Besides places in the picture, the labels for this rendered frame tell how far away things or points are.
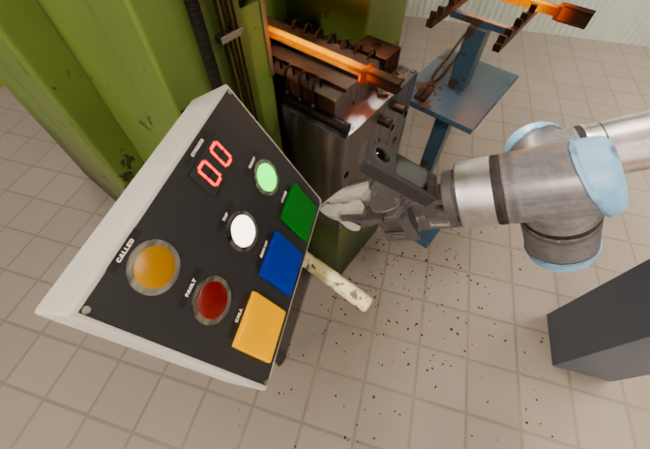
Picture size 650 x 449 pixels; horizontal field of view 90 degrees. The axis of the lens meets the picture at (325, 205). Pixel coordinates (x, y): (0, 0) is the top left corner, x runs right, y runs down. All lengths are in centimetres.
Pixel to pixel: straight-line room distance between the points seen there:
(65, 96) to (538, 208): 107
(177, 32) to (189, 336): 48
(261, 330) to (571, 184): 41
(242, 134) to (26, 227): 195
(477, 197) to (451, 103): 86
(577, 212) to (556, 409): 134
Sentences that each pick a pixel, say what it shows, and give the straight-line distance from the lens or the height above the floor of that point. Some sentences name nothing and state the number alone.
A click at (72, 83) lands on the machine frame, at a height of 98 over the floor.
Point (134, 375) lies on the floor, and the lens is 168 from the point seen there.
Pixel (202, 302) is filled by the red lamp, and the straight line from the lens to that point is 42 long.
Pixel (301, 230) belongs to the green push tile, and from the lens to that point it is 56.
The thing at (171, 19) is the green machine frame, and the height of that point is 123.
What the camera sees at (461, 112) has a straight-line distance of 124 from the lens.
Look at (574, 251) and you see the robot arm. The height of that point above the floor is 110.
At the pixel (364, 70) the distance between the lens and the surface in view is 88.
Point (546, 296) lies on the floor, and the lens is 188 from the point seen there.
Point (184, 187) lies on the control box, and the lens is 42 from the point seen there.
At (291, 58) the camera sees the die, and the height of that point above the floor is 99.
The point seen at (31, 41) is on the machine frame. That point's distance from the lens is 105.
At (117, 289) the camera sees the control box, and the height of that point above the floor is 118.
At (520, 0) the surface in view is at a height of 103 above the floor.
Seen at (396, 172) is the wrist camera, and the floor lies 117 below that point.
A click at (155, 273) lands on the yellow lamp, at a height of 116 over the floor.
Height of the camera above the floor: 148
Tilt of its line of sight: 55 degrees down
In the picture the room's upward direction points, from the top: straight up
